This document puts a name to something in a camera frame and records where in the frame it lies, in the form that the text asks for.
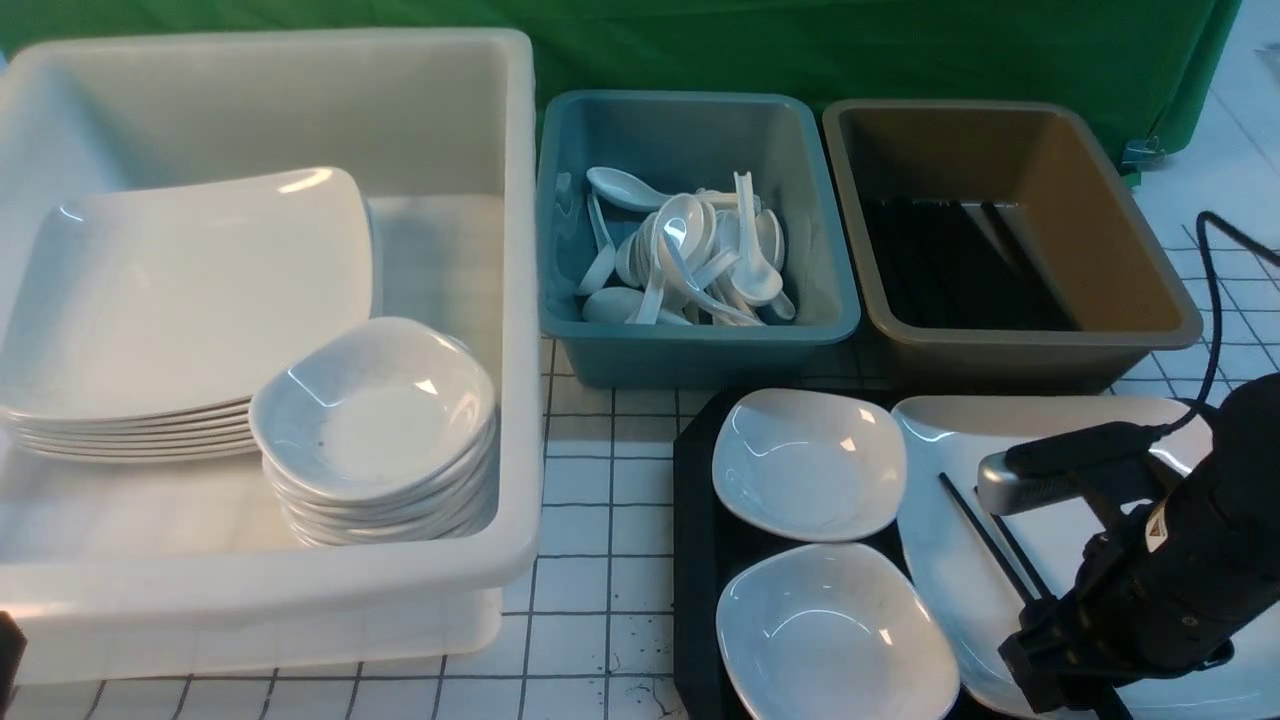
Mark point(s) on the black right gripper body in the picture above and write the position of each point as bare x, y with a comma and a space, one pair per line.
1161, 593

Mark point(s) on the dark grey chopstick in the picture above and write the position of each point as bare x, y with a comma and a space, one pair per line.
1026, 565
1010, 573

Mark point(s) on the large white square plate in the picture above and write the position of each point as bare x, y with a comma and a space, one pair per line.
968, 595

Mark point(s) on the white bowl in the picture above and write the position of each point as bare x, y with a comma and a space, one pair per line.
809, 466
833, 631

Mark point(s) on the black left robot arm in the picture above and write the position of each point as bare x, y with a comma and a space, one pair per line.
12, 646

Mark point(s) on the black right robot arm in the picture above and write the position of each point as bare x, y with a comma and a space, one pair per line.
1240, 470

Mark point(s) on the brown plastic bin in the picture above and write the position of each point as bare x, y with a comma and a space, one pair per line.
1050, 179

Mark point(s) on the black chopsticks in bin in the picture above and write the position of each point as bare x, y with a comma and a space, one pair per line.
941, 269

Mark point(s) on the blue binder clip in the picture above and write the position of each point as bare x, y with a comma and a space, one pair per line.
1141, 155

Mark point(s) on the black serving tray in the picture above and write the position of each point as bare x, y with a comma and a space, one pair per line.
712, 546

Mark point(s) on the green backdrop cloth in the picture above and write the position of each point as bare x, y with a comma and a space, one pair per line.
1133, 70

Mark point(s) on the pile of white spoons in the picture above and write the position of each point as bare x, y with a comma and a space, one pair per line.
705, 257

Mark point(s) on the teal plastic bin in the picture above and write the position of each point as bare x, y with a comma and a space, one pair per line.
677, 142

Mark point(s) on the stack of white bowls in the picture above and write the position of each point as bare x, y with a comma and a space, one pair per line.
387, 434

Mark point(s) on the large white plastic tub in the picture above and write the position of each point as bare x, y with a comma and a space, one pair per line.
175, 568

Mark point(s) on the stack of white square plates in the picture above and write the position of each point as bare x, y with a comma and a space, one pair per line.
145, 321

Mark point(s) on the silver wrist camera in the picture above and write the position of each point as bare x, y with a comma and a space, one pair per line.
1108, 465

